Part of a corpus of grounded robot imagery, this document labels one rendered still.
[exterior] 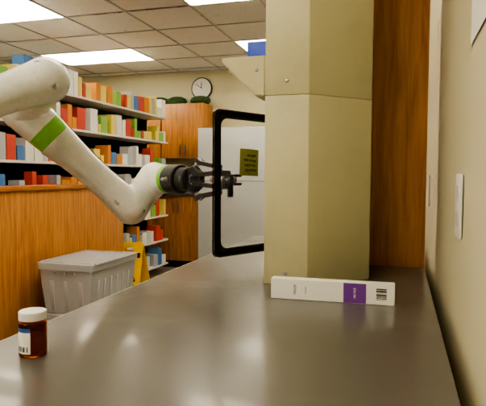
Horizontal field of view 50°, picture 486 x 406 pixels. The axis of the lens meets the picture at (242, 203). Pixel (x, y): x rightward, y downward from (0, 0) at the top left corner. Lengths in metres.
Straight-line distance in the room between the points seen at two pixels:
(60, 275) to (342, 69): 2.55
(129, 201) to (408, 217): 0.85
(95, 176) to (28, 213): 2.01
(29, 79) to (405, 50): 1.05
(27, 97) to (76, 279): 2.13
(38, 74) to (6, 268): 2.17
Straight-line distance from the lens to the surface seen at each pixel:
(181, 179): 1.60
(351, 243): 1.39
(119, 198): 1.66
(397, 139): 1.65
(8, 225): 3.50
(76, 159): 1.64
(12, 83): 1.45
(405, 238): 1.66
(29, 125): 1.64
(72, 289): 3.51
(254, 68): 1.35
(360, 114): 1.41
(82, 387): 0.74
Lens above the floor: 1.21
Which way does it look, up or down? 3 degrees down
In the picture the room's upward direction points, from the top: straight up
